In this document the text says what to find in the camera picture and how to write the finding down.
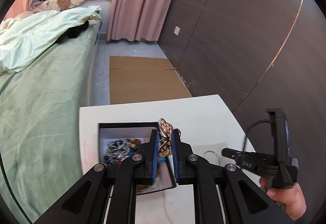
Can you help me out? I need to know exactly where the black jewelry box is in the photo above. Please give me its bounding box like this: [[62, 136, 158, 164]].
[[98, 122, 176, 195]]

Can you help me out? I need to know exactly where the pale green duvet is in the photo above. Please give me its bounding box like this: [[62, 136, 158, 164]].
[[1, 7, 101, 74]]

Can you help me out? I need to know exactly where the green bed blanket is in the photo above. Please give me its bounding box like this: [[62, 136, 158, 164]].
[[1, 21, 100, 223]]

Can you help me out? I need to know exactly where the brown cardboard sheet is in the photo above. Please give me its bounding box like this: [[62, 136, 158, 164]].
[[109, 56, 192, 104]]

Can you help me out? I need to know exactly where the gold butterfly brooch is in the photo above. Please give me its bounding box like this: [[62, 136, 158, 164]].
[[157, 118, 174, 159]]

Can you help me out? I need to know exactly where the floral bear pillow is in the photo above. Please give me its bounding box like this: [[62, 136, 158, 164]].
[[31, 0, 111, 12]]

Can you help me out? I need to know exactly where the right hand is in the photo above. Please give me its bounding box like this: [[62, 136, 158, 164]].
[[259, 178, 307, 222]]

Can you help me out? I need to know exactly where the black garment on bed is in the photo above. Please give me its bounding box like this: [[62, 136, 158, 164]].
[[55, 21, 89, 44]]

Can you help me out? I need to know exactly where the silver ring bangle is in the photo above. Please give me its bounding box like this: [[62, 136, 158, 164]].
[[203, 150, 220, 165]]

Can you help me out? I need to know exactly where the white wall switch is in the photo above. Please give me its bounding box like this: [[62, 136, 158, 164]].
[[174, 26, 180, 36]]

